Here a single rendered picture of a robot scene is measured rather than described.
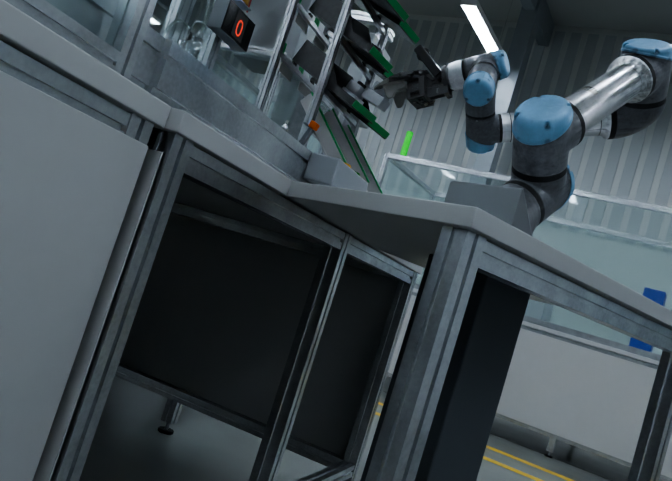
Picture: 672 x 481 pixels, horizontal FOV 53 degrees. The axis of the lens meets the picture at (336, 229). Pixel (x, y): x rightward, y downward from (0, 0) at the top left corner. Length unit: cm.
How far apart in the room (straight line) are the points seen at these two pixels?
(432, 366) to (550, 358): 445
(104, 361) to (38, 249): 20
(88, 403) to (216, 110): 48
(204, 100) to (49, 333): 43
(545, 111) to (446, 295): 63
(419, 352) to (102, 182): 47
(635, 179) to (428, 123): 329
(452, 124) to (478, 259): 1016
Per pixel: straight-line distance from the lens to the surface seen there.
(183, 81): 103
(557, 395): 536
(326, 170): 141
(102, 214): 86
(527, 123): 143
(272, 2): 320
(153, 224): 92
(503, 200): 137
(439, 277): 94
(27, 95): 75
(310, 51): 203
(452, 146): 1098
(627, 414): 531
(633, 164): 1035
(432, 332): 92
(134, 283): 93
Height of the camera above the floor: 70
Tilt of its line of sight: 5 degrees up
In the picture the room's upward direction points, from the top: 18 degrees clockwise
